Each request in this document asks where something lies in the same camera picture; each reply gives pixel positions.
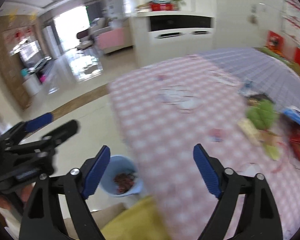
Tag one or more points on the white small bin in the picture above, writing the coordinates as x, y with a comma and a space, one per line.
32, 85

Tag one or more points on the blue trash bin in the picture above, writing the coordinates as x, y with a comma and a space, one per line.
121, 178

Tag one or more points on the blue narrow sachet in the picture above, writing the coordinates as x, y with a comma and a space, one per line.
246, 88

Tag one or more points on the pink checkered tablecloth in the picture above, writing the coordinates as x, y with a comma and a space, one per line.
167, 108

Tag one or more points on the red framed picture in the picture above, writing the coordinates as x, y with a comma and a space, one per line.
274, 41

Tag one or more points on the red gift box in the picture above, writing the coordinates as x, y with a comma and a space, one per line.
161, 6

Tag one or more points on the tv stand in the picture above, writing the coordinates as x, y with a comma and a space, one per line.
36, 64

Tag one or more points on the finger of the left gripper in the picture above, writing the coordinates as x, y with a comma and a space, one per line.
47, 142
22, 129

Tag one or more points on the beige sofa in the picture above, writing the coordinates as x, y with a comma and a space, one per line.
102, 26

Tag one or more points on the potted green plant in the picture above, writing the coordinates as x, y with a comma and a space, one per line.
177, 4

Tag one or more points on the white sideboard cabinet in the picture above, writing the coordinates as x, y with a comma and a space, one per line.
163, 35

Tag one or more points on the green leaf toy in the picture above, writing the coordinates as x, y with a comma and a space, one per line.
263, 116

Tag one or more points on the pink blanket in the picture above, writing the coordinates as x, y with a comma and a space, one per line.
112, 38

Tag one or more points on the yellow trousers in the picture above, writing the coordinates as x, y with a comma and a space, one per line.
142, 221

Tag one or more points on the blue white medicine box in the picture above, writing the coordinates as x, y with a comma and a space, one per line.
293, 113

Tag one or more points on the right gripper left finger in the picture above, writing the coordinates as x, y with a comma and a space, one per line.
43, 218

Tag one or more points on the purple grid tablecloth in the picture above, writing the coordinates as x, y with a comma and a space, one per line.
268, 75

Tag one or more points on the dark wooden chair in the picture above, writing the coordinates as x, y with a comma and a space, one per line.
85, 40

